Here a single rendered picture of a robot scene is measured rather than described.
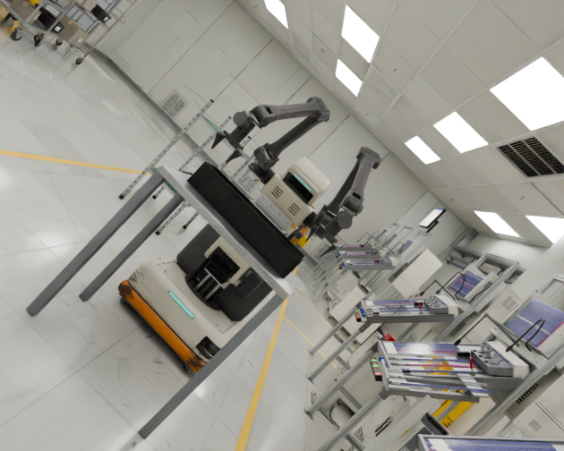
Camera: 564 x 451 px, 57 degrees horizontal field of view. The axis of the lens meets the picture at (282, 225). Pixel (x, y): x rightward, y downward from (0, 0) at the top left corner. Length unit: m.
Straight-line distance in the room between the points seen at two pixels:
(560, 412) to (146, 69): 11.02
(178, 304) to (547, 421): 2.12
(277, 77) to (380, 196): 3.49
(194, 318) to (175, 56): 10.20
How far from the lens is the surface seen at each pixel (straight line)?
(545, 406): 3.39
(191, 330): 2.78
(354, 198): 2.17
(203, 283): 3.03
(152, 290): 2.82
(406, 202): 11.90
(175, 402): 2.15
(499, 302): 4.70
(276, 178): 2.71
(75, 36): 8.58
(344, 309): 7.80
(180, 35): 12.67
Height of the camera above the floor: 1.13
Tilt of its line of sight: 5 degrees down
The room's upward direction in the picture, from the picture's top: 45 degrees clockwise
